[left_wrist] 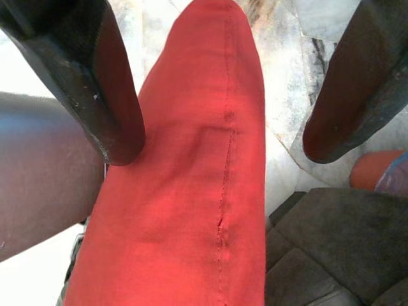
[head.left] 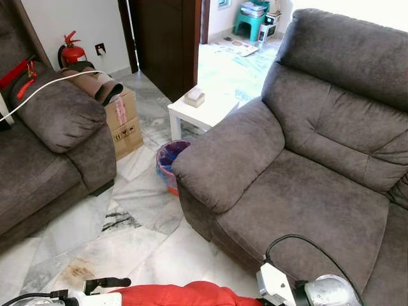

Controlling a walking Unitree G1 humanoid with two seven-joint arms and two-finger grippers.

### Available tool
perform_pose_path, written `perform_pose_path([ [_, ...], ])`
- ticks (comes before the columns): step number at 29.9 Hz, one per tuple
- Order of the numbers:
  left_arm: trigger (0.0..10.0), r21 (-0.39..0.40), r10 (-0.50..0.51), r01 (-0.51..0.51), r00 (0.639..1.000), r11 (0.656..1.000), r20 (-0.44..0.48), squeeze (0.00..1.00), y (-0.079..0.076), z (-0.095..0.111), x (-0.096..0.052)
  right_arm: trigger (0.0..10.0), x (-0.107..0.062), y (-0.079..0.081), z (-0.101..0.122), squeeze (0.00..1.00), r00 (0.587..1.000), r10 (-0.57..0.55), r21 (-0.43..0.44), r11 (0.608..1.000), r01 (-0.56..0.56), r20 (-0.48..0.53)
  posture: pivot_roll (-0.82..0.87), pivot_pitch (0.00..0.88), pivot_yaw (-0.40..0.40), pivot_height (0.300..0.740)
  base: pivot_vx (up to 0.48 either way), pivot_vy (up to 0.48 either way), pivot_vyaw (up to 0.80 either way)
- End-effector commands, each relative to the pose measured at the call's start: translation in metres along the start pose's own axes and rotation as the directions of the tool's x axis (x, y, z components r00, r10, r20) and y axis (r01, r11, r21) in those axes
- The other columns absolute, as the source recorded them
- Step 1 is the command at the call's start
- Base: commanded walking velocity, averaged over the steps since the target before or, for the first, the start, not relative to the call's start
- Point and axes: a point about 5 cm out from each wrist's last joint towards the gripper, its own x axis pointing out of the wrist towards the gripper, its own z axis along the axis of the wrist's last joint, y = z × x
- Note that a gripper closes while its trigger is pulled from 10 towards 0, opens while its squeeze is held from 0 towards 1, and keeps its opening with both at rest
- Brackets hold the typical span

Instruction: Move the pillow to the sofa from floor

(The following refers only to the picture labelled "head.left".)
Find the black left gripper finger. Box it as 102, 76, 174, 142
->
83, 277, 132, 295

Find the red pillow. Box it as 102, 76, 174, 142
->
112, 280, 262, 306

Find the blue waste bin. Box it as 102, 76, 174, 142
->
156, 140, 192, 195

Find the brown cardboard box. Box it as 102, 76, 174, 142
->
105, 88, 144, 160

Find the white side table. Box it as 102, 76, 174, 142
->
167, 89, 240, 141

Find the brown rolled cloth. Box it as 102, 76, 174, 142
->
61, 62, 124, 106

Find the beige tissue box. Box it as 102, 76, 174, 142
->
183, 87, 206, 108

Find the red fire extinguisher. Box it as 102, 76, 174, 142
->
57, 31, 87, 68

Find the dark wooden door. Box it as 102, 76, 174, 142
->
118, 0, 205, 103

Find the printed paper sheet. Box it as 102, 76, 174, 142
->
214, 38, 259, 57

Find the green plastic stool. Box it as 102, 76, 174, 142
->
233, 6, 265, 42

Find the small white appliance box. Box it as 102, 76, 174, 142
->
258, 22, 279, 43

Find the stack of books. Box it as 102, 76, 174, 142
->
241, 1, 268, 17

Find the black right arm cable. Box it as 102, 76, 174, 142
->
265, 234, 364, 306

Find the white cable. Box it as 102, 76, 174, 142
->
0, 69, 106, 125

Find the red strap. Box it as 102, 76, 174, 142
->
0, 56, 39, 99

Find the dark wooden frame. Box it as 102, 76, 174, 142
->
11, 0, 53, 69

